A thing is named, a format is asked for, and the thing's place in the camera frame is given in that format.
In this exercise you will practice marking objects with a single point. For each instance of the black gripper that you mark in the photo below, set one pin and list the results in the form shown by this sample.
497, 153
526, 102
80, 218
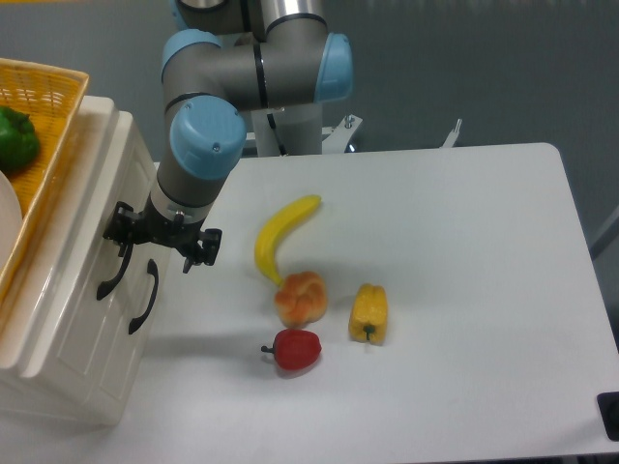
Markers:
125, 227

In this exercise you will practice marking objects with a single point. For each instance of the white drawer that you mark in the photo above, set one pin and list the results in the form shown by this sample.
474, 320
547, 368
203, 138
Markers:
131, 290
76, 332

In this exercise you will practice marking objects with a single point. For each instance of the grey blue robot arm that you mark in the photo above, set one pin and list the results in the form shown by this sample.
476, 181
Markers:
226, 58

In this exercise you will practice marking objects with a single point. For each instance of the white drawer cabinet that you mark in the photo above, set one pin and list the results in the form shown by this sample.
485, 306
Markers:
30, 295

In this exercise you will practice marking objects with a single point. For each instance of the yellow banana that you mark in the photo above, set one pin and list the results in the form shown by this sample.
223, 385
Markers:
276, 229

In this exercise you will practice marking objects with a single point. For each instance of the orange bread roll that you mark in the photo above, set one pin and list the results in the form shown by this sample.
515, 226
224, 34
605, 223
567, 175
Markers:
301, 299

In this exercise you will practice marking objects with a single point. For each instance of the white plate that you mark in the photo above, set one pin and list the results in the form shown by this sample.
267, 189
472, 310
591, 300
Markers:
10, 219

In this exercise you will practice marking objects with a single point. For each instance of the green bell pepper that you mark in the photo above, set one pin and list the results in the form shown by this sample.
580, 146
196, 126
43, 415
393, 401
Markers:
17, 139

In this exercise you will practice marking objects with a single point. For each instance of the red bell pepper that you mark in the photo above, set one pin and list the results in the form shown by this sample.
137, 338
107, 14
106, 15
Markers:
294, 349

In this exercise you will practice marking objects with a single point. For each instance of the yellow woven basket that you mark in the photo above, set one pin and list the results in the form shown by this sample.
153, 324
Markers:
48, 99

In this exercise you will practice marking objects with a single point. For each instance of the yellow bell pepper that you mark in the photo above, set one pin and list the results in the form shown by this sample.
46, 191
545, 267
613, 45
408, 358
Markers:
368, 319

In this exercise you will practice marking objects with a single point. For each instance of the black corner device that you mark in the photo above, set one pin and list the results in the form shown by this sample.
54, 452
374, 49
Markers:
608, 403

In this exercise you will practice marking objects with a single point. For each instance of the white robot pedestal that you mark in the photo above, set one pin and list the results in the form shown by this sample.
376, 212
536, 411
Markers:
334, 129

